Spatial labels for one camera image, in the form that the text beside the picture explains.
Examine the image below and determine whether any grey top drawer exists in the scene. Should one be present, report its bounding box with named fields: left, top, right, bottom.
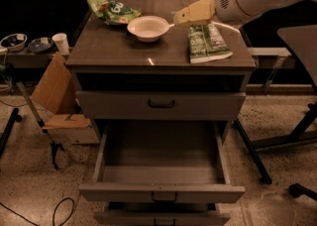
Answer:
left=76, top=90, right=246, bottom=121

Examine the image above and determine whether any black caster foot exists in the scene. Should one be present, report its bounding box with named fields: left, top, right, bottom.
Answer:
left=288, top=183, right=317, bottom=201

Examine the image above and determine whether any green jalapeno chip bag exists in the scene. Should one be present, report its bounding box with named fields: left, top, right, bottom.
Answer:
left=188, top=23, right=233, bottom=63

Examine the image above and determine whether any dark side table top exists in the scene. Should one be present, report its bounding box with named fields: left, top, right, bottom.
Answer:
left=277, top=25, right=317, bottom=85

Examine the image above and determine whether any blue bowl right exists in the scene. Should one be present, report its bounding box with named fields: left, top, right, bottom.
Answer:
left=28, top=37, right=53, bottom=54

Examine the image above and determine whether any grey bottom drawer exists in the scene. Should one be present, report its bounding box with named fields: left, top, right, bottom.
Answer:
left=94, top=202, right=231, bottom=226

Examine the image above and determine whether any green snack bag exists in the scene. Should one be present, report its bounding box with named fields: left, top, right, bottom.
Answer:
left=87, top=0, right=142, bottom=25

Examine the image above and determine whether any grey drawer cabinet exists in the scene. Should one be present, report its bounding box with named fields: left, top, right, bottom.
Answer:
left=64, top=0, right=258, bottom=226

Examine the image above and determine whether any brown cardboard box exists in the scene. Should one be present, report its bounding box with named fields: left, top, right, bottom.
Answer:
left=31, top=53, right=99, bottom=144

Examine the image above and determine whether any grabber stick tool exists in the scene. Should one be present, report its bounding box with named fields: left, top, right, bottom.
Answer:
left=16, top=81, right=63, bottom=170

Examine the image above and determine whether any black floor cable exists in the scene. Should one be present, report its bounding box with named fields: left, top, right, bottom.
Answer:
left=0, top=197, right=76, bottom=226

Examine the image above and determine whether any white bowl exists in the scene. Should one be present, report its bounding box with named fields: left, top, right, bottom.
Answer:
left=127, top=16, right=169, bottom=43

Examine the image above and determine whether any grey open middle drawer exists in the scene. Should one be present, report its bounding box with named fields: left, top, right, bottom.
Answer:
left=79, top=121, right=245, bottom=203

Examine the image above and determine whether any black pole left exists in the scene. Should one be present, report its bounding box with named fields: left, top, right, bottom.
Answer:
left=0, top=108, right=22, bottom=157

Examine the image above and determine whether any white paper cup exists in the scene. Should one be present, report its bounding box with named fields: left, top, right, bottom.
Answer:
left=53, top=33, right=69, bottom=55

